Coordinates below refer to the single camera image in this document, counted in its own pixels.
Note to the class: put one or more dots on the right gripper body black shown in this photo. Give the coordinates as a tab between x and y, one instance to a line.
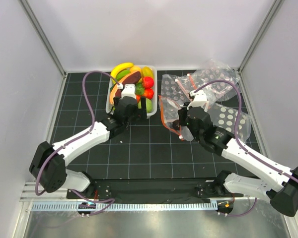
197	136

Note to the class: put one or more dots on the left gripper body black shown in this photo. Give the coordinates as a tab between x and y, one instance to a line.
135	115

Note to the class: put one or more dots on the zip bag red zipper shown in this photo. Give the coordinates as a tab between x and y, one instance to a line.
168	114

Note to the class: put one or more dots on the dark purple eggplant toy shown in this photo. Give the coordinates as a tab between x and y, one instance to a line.
176	125

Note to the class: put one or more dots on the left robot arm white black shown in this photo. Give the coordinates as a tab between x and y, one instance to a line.
49	165

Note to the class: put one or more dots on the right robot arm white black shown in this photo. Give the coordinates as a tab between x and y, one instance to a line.
274	183

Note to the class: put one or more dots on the polka dot bag right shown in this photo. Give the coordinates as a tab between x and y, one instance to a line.
225	117

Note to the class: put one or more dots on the polka dot bag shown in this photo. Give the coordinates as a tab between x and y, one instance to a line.
215	70
225	117

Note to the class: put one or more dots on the white plastic food bin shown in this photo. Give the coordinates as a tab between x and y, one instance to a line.
154	100

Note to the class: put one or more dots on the polka dot bag back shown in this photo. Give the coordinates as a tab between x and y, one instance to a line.
215	70

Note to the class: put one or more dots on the red strawberry lower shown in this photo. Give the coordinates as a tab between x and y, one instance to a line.
148	93

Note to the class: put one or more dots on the red strawberry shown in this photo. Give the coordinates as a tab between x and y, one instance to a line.
147	82
148	93

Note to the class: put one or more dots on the red strawberry upper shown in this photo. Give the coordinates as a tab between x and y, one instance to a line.
147	82

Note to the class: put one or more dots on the hot dog toy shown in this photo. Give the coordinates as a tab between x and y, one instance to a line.
131	78

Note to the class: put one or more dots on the black grid mat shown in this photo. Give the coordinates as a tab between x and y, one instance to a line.
145	150

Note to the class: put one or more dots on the yellow starfruit toy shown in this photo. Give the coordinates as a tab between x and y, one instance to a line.
147	72

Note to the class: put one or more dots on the yellow banana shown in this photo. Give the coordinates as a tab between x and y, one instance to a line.
121	67

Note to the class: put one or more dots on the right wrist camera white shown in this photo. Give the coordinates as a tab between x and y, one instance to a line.
198	99

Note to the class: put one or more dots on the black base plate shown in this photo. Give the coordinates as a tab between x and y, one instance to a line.
159	191

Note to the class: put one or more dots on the slotted cable duct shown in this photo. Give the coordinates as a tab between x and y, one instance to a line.
88	207

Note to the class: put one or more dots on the left aluminium frame post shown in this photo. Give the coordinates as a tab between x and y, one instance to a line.
40	32

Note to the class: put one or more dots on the aluminium frame post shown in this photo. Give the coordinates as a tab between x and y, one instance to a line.
40	32
271	14

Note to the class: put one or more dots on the right aluminium frame post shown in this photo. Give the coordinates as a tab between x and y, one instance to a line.
271	14

